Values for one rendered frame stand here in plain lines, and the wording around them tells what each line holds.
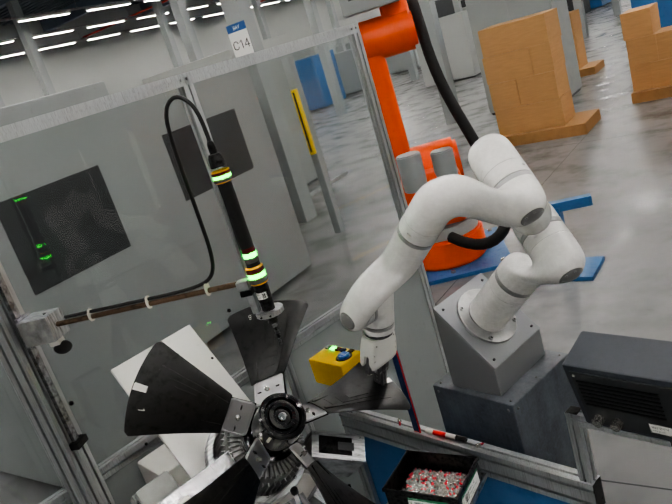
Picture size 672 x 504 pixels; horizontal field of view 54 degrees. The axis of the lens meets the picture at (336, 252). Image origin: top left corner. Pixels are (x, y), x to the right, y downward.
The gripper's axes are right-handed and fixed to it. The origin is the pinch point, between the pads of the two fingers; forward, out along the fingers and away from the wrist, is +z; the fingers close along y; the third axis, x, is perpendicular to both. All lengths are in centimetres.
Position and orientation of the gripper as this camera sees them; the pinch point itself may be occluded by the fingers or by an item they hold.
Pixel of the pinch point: (380, 376)
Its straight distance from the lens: 180.7
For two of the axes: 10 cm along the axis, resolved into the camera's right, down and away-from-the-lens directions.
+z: 0.7, 8.7, 4.9
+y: -6.9, 4.0, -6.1
